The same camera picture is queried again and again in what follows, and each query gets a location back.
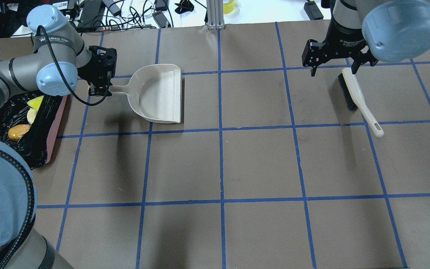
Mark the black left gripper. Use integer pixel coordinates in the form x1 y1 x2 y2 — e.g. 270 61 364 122
77 46 118 97

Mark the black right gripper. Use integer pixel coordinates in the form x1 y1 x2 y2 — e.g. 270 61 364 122
302 19 379 77

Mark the beige hand brush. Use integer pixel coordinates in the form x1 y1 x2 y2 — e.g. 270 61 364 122
338 67 384 137

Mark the beige plastic dustpan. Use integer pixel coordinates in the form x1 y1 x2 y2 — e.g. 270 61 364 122
109 64 181 124

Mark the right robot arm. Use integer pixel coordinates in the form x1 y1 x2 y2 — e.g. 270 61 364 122
302 0 430 76

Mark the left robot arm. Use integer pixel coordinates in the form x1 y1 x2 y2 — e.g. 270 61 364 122
0 4 117 269

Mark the pink bin with black bag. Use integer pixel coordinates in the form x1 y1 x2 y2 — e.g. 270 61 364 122
0 92 64 170

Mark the yellow green sponge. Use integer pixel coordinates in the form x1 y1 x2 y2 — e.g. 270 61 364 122
27 95 44 111

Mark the toy bread croissant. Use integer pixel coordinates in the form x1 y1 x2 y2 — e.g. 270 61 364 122
26 107 38 125

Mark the yellow potato toy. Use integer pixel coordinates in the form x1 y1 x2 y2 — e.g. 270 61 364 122
7 124 31 141

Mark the yellow tape roll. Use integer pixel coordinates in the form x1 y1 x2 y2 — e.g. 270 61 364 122
222 0 239 15

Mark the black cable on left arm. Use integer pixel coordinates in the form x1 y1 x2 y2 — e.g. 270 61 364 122
36 25 112 106

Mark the aluminium frame post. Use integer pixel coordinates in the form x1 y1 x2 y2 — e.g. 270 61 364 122
206 0 225 30

